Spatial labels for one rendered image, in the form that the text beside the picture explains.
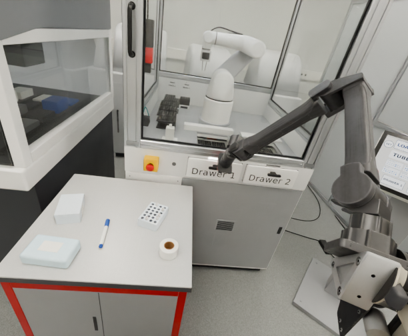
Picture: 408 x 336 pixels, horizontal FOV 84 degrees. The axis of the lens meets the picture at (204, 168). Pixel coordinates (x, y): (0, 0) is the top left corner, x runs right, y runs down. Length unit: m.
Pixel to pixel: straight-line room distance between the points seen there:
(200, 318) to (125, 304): 0.77
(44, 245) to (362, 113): 1.03
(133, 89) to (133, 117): 0.13
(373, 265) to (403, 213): 1.15
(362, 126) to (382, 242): 0.29
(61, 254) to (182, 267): 0.40
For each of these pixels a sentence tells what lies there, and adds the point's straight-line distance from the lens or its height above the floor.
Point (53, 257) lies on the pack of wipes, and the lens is 0.92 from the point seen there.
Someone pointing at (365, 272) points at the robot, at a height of 1.19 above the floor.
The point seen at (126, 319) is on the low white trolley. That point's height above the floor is 0.51.
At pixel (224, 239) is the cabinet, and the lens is 1.59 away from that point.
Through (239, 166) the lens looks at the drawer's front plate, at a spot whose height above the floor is 0.92.
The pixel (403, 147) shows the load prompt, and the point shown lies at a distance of 1.55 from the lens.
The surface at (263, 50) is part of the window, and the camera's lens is 1.11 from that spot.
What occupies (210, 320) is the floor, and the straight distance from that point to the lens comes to 1.68.
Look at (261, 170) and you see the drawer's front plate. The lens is 1.26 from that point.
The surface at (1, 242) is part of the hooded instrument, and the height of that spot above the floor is 0.38.
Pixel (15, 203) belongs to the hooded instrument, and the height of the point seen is 0.66.
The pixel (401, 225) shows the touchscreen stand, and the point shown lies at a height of 0.77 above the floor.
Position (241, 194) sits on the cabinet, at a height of 0.73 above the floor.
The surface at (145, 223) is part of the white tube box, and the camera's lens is 0.99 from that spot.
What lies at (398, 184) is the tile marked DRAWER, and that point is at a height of 1.00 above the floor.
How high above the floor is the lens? 1.49
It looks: 30 degrees down
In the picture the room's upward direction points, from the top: 10 degrees clockwise
